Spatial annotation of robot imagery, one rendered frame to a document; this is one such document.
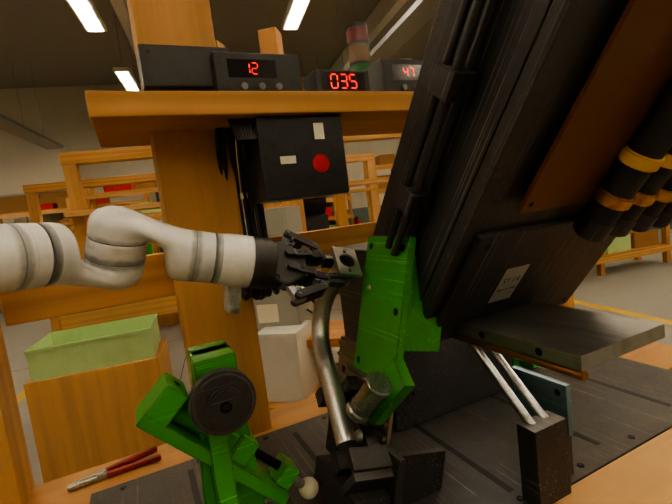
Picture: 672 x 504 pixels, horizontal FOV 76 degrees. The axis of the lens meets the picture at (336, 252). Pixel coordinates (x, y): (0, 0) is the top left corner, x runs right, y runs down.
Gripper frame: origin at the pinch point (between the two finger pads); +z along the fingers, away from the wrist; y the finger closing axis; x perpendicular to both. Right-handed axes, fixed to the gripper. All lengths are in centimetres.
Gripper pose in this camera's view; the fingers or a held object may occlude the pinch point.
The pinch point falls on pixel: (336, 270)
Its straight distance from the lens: 67.7
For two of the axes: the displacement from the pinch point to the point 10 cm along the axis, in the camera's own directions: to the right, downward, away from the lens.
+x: -3.9, 6.5, 6.4
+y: -2.1, -7.5, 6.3
